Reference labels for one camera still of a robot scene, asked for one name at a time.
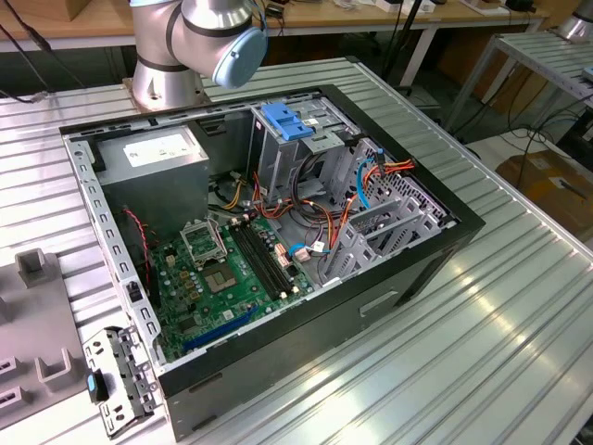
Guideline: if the blue data wire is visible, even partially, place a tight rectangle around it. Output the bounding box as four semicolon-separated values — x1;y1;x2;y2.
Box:
355;147;385;210

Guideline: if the orange power wire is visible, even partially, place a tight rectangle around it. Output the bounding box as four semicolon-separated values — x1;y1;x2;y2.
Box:
326;157;418;254

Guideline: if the silver metal disk bay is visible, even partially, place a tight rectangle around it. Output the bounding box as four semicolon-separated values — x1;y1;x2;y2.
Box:
318;137;459;288

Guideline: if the black RAM slot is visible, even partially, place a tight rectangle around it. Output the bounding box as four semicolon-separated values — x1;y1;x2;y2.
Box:
240;221;296;295
234;223;291;298
230;225;286;300
245;218;301;293

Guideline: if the silver optical drive cage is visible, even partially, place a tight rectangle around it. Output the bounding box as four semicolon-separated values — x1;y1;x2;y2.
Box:
247;95;367;205

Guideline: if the green motherboard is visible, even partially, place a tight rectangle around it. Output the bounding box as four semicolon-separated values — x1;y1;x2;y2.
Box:
150;215;316;363

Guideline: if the CPU socket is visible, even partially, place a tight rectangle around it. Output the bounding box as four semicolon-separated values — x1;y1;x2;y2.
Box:
203;261;240;296

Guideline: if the blue plastic drive latch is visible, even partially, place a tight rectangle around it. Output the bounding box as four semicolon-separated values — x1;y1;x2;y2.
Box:
260;102;316;144

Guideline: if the black open PC case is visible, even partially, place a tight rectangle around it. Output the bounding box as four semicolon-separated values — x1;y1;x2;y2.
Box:
58;83;486;442

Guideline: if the blue expansion slot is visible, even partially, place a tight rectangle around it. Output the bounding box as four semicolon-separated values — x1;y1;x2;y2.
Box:
183;308;259;353

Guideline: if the grey power supply unit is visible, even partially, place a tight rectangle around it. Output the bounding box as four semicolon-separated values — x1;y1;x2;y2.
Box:
95;124;210;237

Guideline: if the brown cardboard floor box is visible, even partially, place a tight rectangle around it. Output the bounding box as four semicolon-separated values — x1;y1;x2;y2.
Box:
495;150;593;233

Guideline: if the black clip blue tab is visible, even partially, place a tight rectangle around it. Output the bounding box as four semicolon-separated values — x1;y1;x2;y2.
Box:
85;368;111;403

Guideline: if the brown cardboard carton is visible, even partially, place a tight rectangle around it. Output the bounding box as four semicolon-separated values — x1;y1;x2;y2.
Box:
472;55;552;120

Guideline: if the grey parts rack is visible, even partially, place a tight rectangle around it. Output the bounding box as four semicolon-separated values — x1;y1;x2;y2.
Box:
0;248;101;430

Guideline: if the long wooden desk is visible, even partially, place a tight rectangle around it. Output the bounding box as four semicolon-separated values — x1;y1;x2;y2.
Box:
0;0;550;89

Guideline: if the pale pink flat object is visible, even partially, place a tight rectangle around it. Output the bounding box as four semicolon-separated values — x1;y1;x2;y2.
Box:
458;0;506;15

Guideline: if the metal slat side table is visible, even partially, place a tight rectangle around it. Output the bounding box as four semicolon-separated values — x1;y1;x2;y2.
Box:
444;30;593;135

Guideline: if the small brown desk box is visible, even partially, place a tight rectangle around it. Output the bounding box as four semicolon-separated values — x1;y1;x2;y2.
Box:
62;0;94;22

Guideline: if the red orange wire bundle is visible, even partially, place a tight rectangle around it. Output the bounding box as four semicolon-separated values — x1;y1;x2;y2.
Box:
252;171;297;222

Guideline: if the short blue wire white plug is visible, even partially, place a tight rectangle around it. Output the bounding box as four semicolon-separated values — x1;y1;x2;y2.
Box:
286;241;333;263

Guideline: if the black round cable bundle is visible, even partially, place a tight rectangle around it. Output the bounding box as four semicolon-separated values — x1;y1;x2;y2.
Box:
289;152;334;228

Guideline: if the yellow orange wire bundle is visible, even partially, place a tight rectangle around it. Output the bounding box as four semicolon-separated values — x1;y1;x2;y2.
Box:
221;178;246;210

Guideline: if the metal socket cover frame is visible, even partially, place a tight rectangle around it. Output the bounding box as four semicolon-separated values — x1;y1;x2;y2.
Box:
179;218;229;270

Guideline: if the red black fan wire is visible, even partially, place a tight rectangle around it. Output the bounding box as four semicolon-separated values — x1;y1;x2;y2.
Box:
122;207;152;284

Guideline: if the silver expansion bracket retainer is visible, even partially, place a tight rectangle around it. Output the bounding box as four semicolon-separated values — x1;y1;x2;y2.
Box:
82;324;163;439

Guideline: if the black robot cable silver plug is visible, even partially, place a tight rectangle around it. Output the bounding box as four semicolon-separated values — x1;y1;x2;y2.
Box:
0;0;89;106

